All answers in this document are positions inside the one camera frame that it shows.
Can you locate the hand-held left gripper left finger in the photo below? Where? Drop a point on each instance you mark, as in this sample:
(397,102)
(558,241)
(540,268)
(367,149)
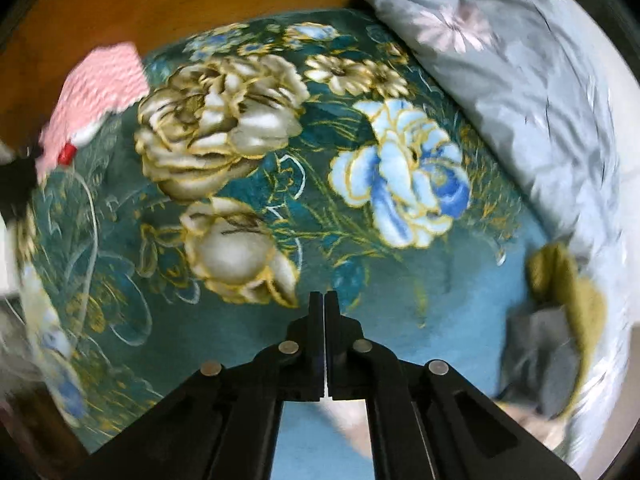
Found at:
(315,330)

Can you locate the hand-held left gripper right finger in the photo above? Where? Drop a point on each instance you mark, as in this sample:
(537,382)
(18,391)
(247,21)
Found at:
(332,330)

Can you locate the teal floral blanket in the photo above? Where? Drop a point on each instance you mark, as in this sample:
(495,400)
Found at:
(280,170)

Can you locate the grey garment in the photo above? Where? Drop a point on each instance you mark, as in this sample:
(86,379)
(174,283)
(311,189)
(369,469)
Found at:
(540,355)

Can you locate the olive green garment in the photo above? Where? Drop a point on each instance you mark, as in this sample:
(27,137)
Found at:
(570,290)

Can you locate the grey floral quilt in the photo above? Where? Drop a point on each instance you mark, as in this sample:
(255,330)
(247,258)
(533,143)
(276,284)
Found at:
(530,85)

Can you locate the pink knitted cloth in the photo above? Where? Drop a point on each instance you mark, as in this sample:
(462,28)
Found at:
(95,95)

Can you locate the wooden headboard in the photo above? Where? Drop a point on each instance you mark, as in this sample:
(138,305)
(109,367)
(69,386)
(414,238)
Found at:
(165,15)

